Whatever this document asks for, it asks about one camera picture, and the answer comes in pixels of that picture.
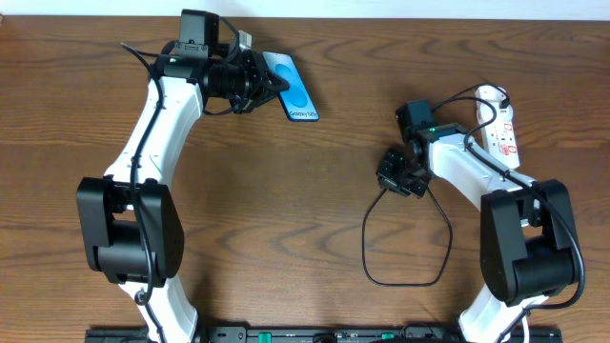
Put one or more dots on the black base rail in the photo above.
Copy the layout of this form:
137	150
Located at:
412	333

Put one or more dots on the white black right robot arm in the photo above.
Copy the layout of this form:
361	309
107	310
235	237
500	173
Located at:
529	254

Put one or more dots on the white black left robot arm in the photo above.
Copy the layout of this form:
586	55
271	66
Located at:
131	229

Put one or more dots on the blue Galaxy smartphone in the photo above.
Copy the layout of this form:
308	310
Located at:
296	101

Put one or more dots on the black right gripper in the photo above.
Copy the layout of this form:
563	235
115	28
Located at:
400	173

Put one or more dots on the white power strip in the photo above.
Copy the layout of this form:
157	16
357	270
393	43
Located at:
499	137

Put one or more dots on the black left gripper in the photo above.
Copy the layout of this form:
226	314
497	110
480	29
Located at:
254	81

